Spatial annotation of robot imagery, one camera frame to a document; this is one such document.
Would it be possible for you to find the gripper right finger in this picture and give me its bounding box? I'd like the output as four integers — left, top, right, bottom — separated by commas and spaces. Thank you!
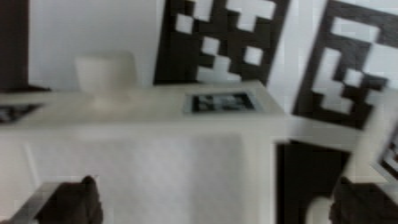
329, 178, 398, 224

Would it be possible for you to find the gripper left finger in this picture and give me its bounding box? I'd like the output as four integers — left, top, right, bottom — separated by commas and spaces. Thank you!
11, 175, 105, 224

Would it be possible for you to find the white drawer box with knob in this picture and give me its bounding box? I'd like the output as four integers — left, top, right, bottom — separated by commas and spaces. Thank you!
0, 50, 292, 224

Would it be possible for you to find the white marker tag plate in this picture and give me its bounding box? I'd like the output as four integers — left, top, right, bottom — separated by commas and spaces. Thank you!
29, 0, 398, 151

